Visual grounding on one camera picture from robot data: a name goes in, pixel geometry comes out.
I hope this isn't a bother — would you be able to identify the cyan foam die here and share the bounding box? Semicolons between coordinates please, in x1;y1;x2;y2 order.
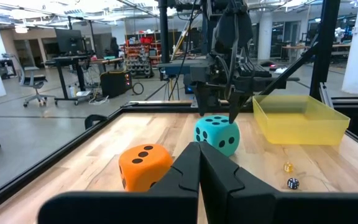
193;115;241;157

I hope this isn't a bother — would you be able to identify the black computer tower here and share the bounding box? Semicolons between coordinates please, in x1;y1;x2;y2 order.
100;70;133;99

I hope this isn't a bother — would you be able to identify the black table clamp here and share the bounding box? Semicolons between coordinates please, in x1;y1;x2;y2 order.
84;114;109;130

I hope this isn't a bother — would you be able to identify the thin black hanging cable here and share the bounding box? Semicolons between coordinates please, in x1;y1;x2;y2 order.
167;0;198;101

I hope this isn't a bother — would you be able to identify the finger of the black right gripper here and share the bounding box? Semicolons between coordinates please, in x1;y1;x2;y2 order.
194;91;220;117
227;89;254;124

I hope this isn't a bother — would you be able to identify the wooden background desk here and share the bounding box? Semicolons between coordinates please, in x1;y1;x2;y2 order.
280;42;352;65

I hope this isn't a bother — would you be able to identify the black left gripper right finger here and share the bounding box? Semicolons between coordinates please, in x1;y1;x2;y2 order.
199;141;358;224

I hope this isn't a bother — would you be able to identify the black monitor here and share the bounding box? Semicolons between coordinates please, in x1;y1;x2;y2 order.
54;28;85;55

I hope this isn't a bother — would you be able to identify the small black die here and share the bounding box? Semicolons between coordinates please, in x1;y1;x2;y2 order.
287;177;300;190

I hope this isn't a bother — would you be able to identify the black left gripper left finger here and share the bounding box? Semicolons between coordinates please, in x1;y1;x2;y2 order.
37;141;201;224

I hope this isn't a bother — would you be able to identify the red shelf rack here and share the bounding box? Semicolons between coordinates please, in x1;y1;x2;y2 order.
124;34;163;78

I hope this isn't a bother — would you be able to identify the person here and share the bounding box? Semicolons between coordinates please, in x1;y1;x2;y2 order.
109;37;121;70

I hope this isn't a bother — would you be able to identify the black standing desk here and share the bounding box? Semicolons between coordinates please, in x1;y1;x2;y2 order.
44;55;93;106

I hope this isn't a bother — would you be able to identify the yellow plastic bin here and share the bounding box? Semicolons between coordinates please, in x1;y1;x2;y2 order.
252;95;351;146

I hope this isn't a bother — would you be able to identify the orange foam die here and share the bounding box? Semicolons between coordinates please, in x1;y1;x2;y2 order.
118;143;174;192

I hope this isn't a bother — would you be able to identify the grey office chair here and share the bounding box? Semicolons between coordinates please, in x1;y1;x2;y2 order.
17;53;57;108

